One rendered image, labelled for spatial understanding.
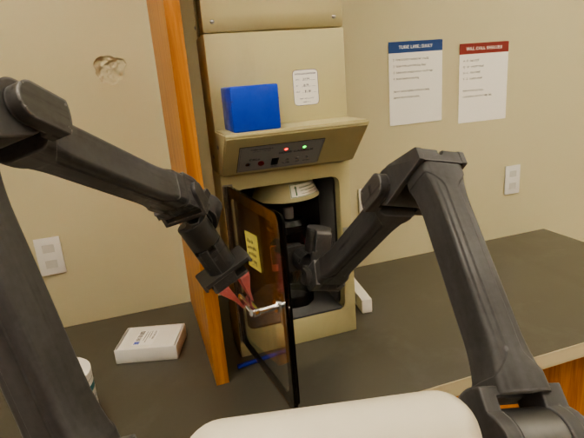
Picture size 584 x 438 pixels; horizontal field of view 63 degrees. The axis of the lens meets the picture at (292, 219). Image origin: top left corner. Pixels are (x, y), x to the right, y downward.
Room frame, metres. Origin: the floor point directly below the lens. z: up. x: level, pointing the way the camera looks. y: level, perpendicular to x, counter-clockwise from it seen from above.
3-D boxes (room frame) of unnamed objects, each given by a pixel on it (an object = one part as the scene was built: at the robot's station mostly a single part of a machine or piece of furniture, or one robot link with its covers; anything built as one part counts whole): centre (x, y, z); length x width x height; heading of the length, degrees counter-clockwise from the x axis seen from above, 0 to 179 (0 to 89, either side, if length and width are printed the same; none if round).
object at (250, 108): (1.04, 0.07, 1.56); 0.10 x 0.10 x 0.09; 17
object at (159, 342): (1.15, 0.40, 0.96); 0.16 x 0.12 x 0.04; 90
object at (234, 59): (1.24, 0.04, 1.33); 0.32 x 0.25 x 0.77; 107
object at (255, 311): (0.84, 0.08, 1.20); 0.10 x 0.05 x 0.03; 23
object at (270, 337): (0.92, 0.08, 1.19); 0.30 x 0.01 x 0.40; 23
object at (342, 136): (1.07, -0.02, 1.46); 0.32 x 0.11 x 0.10; 107
